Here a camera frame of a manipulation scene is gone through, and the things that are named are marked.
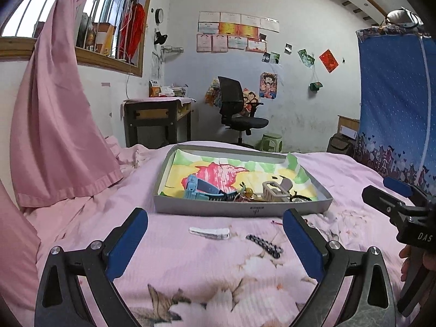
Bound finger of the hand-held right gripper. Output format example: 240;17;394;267
362;186;411;227
383;176;434;209

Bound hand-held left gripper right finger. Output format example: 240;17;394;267
283;208;397;327

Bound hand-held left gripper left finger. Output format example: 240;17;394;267
34;208;149;327

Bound black beaded hair clip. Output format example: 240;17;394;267
246;234;284;259

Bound white hair barrette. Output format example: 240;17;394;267
189;226;231;241

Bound grey shallow box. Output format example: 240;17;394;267
153;144;333;217

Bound blue watch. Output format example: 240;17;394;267
184;174;235;202

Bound person's right hand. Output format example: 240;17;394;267
399;245;436;282

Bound dark bag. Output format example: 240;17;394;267
326;134;355;157

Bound blue printed curtain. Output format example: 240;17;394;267
354;25;436;195

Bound pink floral blanket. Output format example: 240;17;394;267
20;141;436;327

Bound green plastic stool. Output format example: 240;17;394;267
255;134;284;153

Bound pink curtain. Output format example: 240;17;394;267
10;0;124;208
0;177;41;314

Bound colourful drawing paper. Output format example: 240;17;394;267
162;152;321;202

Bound wooden desk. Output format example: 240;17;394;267
123;96;196;149

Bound red diamond paper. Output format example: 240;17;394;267
319;49;339;73

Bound cartoon family poster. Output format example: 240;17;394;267
243;89;259;114

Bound stack of books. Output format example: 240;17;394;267
160;86;187;98

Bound black office chair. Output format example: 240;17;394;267
217;76;270;147

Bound colourful patterned bag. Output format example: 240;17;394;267
205;78;223;106

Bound pencil sketch sheets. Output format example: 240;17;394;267
152;53;166;79

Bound orange cardboard box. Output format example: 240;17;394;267
92;23;116;55

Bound red hanging garment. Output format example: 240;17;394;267
119;3;146;65

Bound barred window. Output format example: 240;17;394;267
0;0;157;77

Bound green wall photo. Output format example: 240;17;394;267
298;49;316;68

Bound cartoon wall poster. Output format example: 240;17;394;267
259;72;278;99

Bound group of wall certificates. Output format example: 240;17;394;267
196;11;280;54

